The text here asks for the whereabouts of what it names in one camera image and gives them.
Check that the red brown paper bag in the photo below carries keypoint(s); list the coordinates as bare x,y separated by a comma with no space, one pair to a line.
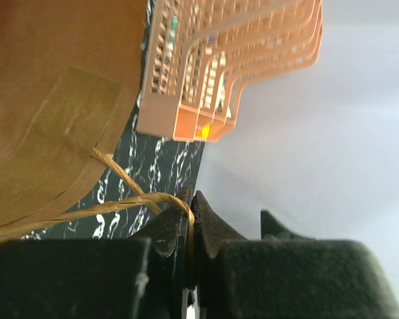
69,78

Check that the yellow sticky note block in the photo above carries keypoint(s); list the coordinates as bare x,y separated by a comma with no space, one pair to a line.
208,133

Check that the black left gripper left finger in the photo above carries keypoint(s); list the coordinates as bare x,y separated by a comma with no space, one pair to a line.
142,276

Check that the peach plastic file organizer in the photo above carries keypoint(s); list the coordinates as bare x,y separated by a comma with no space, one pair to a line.
203,54

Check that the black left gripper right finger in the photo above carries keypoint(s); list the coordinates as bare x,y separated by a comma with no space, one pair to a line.
284,274

